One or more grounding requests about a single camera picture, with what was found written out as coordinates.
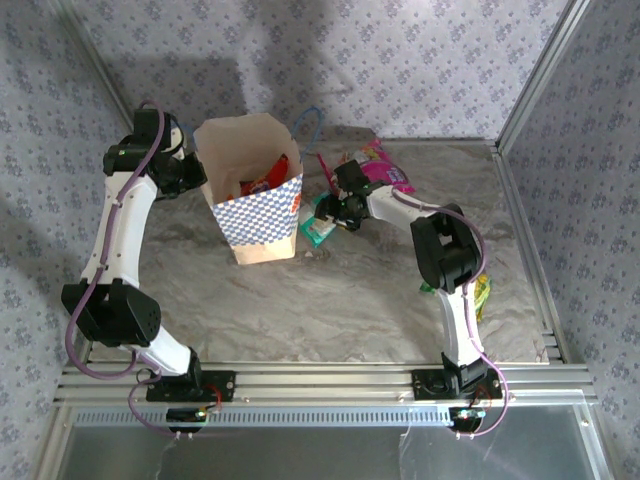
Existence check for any small teal snack packet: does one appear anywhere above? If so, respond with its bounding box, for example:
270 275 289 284
298 192 339 250

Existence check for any pink snack packet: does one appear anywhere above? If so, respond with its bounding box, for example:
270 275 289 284
317 138 416 196

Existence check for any red candy bag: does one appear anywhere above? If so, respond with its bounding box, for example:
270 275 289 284
227 153 291 201

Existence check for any blue checkered paper bag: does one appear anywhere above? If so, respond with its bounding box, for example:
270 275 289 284
192 105 325 266

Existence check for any green yellow snack packet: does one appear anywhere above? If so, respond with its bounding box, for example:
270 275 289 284
418 272 494 324

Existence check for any grey metal sheet panel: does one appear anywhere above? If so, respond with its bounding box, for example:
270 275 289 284
37 404 616 480

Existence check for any aluminium side rail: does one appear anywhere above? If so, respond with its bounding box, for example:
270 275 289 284
491 142 574 365

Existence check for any aluminium frame post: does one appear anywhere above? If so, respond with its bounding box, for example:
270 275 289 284
49 0 136 144
496 0 595 149

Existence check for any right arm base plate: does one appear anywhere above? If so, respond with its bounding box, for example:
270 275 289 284
411 368 503 401

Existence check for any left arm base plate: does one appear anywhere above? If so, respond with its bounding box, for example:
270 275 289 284
145 369 236 402

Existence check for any slotted grey cable duct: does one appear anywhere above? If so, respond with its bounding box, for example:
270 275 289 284
72 405 454 429

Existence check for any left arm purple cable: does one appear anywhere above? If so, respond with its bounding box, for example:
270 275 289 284
63 99 196 442

